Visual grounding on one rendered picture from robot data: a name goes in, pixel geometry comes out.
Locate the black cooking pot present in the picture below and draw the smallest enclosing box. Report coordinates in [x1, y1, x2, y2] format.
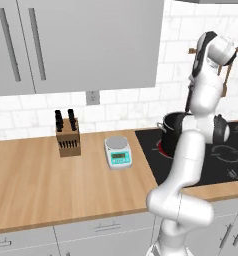
[156, 111, 193, 159]

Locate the wooden hanging spatula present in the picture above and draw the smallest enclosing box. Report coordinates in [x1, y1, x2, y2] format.
[217, 61, 233, 99]

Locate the white kitchen scale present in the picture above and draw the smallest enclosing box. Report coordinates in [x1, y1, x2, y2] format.
[103, 135, 134, 171]

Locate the wooden knife block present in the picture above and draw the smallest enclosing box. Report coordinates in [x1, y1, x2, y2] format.
[55, 117, 82, 159]

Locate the black hanging tool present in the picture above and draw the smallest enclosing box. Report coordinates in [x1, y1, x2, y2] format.
[185, 83, 196, 114]

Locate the black hob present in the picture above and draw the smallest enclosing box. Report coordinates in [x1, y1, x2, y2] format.
[134, 120, 238, 188]

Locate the grey drawer front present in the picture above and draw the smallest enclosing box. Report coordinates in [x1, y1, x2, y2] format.
[0, 225, 60, 256]
[53, 210, 159, 256]

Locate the grey range hood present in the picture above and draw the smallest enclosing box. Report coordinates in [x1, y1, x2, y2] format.
[180, 0, 238, 5]

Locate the grey wall socket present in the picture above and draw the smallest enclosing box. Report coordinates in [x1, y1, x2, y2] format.
[85, 89, 101, 106]

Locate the black knife handle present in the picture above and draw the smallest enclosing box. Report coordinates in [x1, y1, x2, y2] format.
[54, 109, 65, 133]
[67, 108, 78, 132]

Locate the grey wall cupboard door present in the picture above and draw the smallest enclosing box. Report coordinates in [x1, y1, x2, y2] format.
[16, 0, 166, 95]
[0, 0, 36, 98]

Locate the grey cupboard door handle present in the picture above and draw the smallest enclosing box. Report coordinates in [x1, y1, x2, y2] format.
[0, 7, 22, 83]
[27, 7, 48, 82]

